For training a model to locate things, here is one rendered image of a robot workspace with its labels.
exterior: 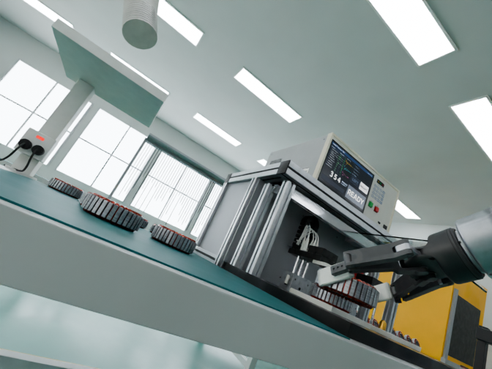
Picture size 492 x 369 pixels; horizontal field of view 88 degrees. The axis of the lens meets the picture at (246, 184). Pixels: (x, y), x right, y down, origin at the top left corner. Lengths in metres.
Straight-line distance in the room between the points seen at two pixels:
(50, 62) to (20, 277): 7.47
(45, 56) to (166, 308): 7.57
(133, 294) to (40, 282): 0.07
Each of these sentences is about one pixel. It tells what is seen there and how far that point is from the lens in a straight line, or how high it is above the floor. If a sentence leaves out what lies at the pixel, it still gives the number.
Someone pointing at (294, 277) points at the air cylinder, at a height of 0.81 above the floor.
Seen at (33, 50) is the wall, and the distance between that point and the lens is 7.81.
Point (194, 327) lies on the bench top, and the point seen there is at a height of 0.71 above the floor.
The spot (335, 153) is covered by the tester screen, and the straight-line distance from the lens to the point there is 0.97.
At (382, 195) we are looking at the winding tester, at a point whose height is 1.25.
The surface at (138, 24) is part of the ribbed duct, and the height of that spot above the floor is 1.57.
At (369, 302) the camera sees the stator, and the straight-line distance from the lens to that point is 0.53.
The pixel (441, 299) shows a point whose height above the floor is 1.45.
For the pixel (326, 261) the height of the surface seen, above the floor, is 0.89.
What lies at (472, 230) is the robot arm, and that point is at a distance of 0.45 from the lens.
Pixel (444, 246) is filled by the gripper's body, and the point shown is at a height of 0.92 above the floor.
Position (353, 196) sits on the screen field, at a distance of 1.01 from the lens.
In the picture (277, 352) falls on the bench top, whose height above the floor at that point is 0.71.
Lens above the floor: 0.78
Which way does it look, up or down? 17 degrees up
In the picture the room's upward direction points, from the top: 25 degrees clockwise
